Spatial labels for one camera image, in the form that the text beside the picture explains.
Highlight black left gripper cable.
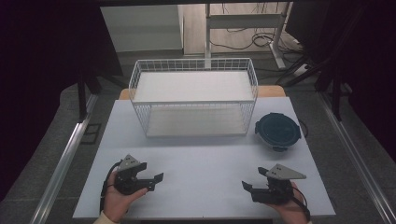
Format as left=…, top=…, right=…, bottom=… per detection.
left=99, top=161, right=123, bottom=215

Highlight round container with dark lid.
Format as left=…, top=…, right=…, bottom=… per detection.
left=254, top=112, right=303, bottom=153

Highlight wooden table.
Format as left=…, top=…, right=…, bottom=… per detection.
left=118, top=85, right=287, bottom=101

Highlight white power strip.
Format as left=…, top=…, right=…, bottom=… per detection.
left=291, top=63, right=311, bottom=77

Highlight white metal desk frame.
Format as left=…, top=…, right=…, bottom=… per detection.
left=204, top=2, right=293, bottom=70

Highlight black floor cables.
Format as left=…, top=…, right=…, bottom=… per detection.
left=208, top=28, right=304, bottom=63

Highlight white wire shelf rack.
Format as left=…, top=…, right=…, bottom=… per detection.
left=128, top=57, right=260, bottom=139

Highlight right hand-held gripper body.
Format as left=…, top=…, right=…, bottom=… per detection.
left=250, top=163, right=307, bottom=206

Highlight person's left hand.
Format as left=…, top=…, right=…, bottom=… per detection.
left=102, top=170, right=149, bottom=224

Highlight aluminium rail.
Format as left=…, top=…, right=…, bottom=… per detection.
left=318, top=91, right=396, bottom=224
left=28, top=92, right=100, bottom=224

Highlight white cabinet panel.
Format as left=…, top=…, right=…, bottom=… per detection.
left=99, top=4, right=185, bottom=54

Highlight black metal stand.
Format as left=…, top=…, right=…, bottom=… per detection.
left=314, top=62, right=347, bottom=123
left=76, top=66, right=104, bottom=124

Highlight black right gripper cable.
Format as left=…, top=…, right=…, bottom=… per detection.
left=290, top=186, right=312, bottom=222

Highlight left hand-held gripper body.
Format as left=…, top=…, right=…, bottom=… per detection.
left=113, top=154, right=149, bottom=196

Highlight black floor bracket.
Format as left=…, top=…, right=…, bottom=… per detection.
left=79, top=122, right=103, bottom=146

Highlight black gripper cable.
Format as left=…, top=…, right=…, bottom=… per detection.
left=99, top=161, right=123, bottom=215
left=290, top=186, right=312, bottom=222

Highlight person's right hand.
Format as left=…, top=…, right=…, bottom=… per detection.
left=268, top=181, right=313, bottom=224

